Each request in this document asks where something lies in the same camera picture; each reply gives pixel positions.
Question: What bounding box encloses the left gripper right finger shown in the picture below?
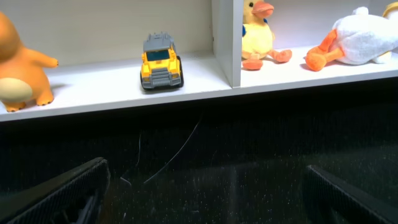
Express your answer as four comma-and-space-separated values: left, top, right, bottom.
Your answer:
302, 164, 398, 224

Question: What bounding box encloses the grey and yellow toy truck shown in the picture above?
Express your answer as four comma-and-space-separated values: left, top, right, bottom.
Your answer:
139, 31, 185, 92

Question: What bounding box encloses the white shelf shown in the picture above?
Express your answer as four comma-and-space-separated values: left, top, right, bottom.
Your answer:
0, 0, 398, 123

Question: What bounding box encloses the white plush duck, yellow hat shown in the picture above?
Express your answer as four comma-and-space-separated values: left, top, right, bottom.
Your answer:
305, 1, 398, 73

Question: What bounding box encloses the yellow rubber duck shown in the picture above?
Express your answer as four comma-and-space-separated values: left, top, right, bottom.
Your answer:
0, 11, 60, 113

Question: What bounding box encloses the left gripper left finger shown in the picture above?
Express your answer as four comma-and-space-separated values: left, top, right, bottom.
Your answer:
0, 157, 111, 224

